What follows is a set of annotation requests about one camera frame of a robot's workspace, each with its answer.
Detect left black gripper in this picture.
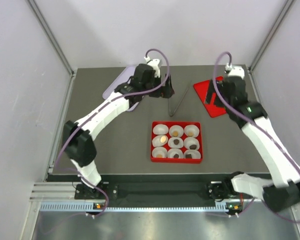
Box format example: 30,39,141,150
141,73,174,100

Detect red box lid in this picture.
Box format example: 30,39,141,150
193,80,226,118

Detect metal tongs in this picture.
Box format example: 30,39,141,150
167,82,192,118

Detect caramel round chocolate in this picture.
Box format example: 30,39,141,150
172,131,178,137

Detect cream white chocolate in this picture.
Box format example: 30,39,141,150
160,135,167,144

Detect dark round chocolate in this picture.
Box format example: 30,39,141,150
173,139,180,145

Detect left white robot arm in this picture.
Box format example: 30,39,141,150
61,59,174,199

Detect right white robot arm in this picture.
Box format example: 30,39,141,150
205,73,300,213

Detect red chocolate box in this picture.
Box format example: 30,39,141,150
150,121,204,164

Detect white paper cup top-left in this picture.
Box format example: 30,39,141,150
152,124,169,135

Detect white paper cup top-right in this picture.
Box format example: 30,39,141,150
184,124,200,138

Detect white paper cup top-middle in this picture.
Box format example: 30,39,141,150
168,125,184,138

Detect lavender plastic tray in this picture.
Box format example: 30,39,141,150
102,65,136,100

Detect white paper cup middle-left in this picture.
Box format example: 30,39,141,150
152,135,168,148

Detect white paper cup centre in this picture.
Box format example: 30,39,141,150
168,137,184,149

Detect white paper cup middle-right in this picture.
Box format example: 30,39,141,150
183,137,200,150

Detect white paper cup bottom-left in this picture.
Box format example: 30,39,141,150
151,146,168,158

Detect white paper cup bottom-middle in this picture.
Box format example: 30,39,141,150
167,148,184,159

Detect white paper cup bottom-right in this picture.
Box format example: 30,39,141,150
184,149,202,160

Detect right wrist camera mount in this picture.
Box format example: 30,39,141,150
224,63,245,80

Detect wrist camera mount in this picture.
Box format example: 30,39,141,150
224,63,245,80
144,56,162,78

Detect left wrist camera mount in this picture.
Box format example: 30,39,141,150
144,56,162,78

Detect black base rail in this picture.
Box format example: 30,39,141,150
74,173,237,207

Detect grey slotted cable duct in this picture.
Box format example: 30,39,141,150
39,201,243,213

